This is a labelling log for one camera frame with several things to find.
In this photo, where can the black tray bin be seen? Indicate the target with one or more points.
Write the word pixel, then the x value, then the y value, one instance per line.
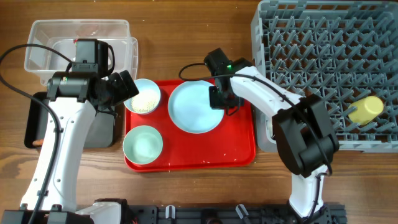
pixel 101 133

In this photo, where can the light blue plate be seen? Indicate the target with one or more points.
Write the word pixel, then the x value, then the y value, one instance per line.
pixel 189 108

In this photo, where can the red serving tray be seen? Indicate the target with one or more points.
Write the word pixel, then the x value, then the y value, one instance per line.
pixel 231 143

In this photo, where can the yellow plastic cup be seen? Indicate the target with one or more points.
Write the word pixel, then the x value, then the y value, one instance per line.
pixel 366 110

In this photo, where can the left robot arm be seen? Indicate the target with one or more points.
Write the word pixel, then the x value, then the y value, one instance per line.
pixel 87 87

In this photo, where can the mint green empty bowl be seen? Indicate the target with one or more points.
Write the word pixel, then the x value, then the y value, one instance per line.
pixel 142 145

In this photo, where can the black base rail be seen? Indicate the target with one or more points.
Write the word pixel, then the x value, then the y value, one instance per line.
pixel 266 214

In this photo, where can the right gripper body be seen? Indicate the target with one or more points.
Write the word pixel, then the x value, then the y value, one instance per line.
pixel 222 101

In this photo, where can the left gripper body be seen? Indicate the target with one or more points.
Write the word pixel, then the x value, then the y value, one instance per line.
pixel 120 91

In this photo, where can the light blue rice bowl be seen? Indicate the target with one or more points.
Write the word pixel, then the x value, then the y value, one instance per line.
pixel 147 100

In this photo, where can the grey dishwasher rack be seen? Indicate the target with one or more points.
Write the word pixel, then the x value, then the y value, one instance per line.
pixel 342 51

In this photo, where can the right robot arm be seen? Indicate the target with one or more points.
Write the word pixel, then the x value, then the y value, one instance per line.
pixel 302 129

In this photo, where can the orange carrot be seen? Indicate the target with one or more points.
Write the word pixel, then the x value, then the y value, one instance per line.
pixel 38 143

